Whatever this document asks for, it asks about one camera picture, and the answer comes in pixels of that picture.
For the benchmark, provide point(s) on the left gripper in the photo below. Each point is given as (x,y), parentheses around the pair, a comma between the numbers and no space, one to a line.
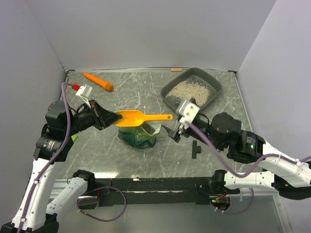
(101,117)

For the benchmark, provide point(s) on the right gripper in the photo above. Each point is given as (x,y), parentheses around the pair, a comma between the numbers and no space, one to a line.
(173,134)

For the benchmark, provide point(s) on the yellow plastic scoop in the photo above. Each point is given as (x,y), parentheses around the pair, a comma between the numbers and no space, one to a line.
(135,118)

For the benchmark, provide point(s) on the green litter bag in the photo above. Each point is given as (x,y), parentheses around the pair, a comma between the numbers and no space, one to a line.
(141,137)

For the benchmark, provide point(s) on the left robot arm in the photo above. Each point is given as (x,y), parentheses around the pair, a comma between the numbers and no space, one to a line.
(37,213)

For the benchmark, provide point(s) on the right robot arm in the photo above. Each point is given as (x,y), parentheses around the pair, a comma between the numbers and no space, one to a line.
(270,169)

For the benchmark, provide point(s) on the litter granules pile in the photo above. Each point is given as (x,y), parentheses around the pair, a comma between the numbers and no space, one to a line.
(186,90)

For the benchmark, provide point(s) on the grey litter box tray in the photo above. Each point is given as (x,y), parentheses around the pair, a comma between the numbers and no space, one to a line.
(196,75)

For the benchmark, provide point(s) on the black T-shaped part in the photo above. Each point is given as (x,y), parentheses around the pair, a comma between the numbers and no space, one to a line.
(196,149)

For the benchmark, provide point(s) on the orange carrot toy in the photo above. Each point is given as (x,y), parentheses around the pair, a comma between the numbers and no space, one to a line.
(105,85)

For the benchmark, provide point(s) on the black base bar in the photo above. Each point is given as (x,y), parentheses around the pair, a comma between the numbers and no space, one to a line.
(119,191)

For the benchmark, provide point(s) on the brown tape piece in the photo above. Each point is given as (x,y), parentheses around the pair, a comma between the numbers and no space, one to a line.
(176,69)

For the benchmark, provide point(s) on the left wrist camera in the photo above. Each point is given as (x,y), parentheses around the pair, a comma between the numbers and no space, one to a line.
(82,92)

